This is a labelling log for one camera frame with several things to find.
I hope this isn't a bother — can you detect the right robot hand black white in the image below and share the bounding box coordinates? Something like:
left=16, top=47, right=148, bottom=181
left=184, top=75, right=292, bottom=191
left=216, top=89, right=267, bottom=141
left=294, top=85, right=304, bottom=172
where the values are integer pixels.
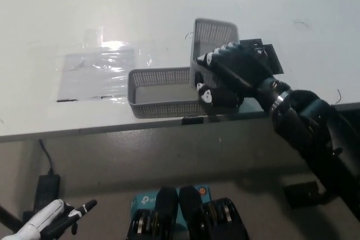
left=195, top=42, right=282, bottom=111

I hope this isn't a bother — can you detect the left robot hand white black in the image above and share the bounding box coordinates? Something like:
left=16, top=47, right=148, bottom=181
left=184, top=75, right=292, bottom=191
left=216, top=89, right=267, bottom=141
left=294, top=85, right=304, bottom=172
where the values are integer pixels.
left=15, top=199, right=98, bottom=240

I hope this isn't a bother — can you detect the grey perforated plastic basket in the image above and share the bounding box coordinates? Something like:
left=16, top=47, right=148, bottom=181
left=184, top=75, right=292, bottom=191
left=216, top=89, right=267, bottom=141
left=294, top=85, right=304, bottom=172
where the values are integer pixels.
left=190, top=18, right=241, bottom=90
left=128, top=67, right=210, bottom=119

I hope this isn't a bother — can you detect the teal router box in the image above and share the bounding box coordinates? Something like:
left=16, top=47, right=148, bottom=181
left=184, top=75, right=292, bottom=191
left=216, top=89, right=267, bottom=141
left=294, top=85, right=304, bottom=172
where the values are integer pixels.
left=129, top=184, right=210, bottom=225

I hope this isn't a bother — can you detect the black power adapter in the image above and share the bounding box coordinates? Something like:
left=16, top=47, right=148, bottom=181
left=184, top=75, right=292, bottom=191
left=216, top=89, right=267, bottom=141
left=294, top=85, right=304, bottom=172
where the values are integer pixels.
left=34, top=174, right=61, bottom=213

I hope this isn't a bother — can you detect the small black tape piece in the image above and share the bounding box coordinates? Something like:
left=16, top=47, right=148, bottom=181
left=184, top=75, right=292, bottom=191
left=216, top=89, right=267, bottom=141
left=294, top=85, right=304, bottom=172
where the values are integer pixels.
left=182, top=116, right=204, bottom=126

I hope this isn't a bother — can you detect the black floor tape patch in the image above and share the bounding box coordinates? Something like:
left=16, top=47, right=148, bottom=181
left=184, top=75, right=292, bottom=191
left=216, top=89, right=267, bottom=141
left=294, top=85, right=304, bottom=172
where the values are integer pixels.
left=283, top=181, right=325, bottom=210

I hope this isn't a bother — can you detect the clear plastic sheet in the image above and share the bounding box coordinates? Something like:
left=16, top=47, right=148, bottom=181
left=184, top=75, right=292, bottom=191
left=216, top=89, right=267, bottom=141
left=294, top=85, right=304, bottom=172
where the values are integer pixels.
left=55, top=26, right=152, bottom=103

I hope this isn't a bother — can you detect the black power cable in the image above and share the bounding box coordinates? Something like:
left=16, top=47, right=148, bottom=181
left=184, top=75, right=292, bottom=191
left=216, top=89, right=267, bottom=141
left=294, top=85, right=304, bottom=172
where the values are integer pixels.
left=38, top=139, right=55, bottom=176

